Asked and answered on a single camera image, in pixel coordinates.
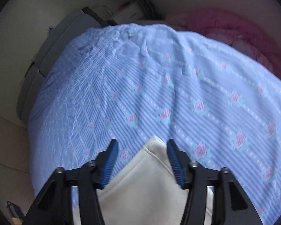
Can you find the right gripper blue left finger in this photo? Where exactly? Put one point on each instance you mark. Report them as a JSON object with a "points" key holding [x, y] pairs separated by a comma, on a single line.
{"points": [[95, 175]]}

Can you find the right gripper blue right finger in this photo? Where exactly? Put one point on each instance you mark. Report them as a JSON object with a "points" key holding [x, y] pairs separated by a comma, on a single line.
{"points": [[189, 175]]}

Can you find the cream white pants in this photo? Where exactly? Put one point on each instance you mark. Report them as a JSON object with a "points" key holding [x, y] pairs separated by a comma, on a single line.
{"points": [[144, 191]]}

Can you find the dark bag on floor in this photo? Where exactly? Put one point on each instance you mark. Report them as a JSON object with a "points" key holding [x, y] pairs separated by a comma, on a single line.
{"points": [[14, 210]]}

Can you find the blue floral bed sheet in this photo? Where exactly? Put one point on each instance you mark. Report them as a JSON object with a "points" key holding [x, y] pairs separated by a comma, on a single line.
{"points": [[132, 82]]}

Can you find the pink blanket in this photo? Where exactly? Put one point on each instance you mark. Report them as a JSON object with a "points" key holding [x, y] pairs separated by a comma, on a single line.
{"points": [[233, 30]]}

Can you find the grey padded headboard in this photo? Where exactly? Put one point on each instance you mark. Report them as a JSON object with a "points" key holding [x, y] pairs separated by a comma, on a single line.
{"points": [[73, 25]]}

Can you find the white bedside cabinet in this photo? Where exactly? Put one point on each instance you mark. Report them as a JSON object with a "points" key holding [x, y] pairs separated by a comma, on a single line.
{"points": [[127, 13]]}

